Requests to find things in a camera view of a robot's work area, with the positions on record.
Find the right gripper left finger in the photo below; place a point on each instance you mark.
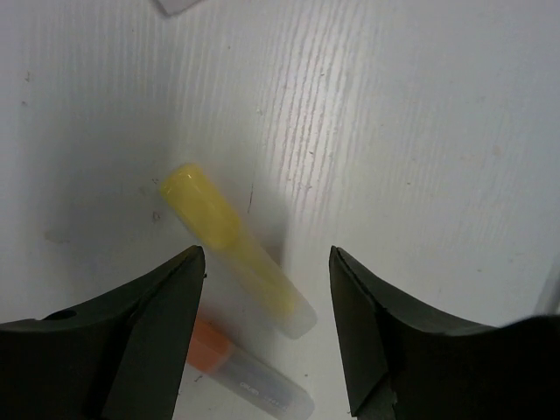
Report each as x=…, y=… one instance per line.
x=120, y=355

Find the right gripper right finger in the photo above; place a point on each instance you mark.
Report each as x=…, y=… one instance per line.
x=405, y=359

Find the orange highlighter white cap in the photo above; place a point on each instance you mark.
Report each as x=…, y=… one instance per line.
x=215, y=355

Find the yellow highlighter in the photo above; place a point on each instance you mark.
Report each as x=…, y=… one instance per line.
x=205, y=211

